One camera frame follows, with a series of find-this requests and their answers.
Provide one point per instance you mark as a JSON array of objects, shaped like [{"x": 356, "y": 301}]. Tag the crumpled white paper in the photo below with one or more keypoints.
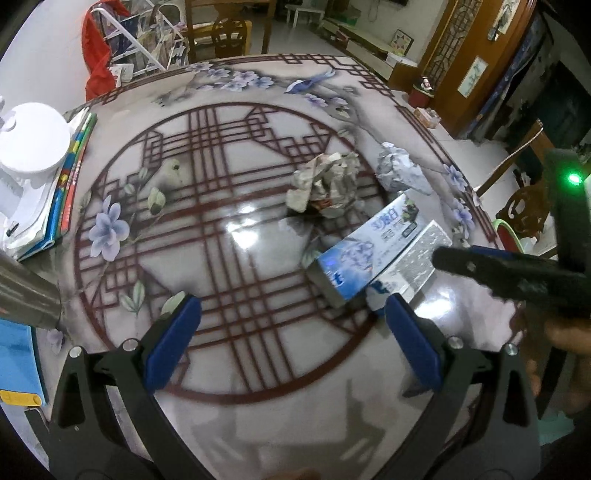
[{"x": 399, "y": 171}]

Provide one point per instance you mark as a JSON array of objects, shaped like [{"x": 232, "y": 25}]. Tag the blue toothpaste box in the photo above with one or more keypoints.
[{"x": 364, "y": 249}]

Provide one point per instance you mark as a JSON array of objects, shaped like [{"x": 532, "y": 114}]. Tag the person's right hand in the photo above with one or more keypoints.
[{"x": 563, "y": 355}]

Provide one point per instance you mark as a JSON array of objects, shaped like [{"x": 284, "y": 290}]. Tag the framed picture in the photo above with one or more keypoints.
[{"x": 401, "y": 42}]

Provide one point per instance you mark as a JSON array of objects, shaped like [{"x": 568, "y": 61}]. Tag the small red bin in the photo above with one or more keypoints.
[{"x": 421, "y": 94}]

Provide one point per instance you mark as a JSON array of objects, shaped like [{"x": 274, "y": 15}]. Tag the crumpled newspaper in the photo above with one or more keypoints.
[{"x": 325, "y": 187}]

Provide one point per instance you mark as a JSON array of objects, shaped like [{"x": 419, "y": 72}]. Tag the green rimmed red bin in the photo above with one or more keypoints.
[{"x": 508, "y": 233}]

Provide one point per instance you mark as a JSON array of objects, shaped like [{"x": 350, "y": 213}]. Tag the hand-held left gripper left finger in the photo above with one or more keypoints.
[{"x": 171, "y": 341}]

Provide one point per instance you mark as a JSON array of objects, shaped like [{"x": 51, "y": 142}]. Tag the plain wooden chair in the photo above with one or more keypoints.
[{"x": 228, "y": 32}]

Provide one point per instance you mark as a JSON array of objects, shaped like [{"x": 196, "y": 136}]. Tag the wall poster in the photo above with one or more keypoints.
[{"x": 473, "y": 76}]

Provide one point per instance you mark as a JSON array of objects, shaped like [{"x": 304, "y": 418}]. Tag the white low cabinet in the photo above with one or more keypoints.
[{"x": 369, "y": 41}]

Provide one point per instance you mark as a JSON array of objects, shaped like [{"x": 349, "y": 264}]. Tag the steel cup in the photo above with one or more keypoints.
[{"x": 27, "y": 290}]

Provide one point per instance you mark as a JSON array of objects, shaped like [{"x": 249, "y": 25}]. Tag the silver patterned box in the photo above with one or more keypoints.
[{"x": 411, "y": 263}]

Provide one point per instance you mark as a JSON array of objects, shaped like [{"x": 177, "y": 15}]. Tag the carved wooden chair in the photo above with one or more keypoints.
[{"x": 526, "y": 203}]

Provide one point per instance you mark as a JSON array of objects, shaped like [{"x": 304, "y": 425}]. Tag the white table appliance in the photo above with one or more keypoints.
[{"x": 30, "y": 147}]

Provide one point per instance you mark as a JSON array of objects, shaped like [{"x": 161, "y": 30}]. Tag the small white table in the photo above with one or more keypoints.
[{"x": 304, "y": 14}]

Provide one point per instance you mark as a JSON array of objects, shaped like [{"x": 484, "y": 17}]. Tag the stack of colourful books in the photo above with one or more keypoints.
[{"x": 57, "y": 194}]

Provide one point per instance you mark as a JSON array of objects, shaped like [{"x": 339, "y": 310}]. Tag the red cloth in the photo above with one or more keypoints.
[{"x": 97, "y": 55}]

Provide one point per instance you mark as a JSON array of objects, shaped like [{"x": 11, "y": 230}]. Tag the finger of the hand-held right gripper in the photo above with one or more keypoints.
[{"x": 508, "y": 272}]

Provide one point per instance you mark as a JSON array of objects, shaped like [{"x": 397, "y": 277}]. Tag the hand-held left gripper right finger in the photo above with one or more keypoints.
[{"x": 415, "y": 344}]

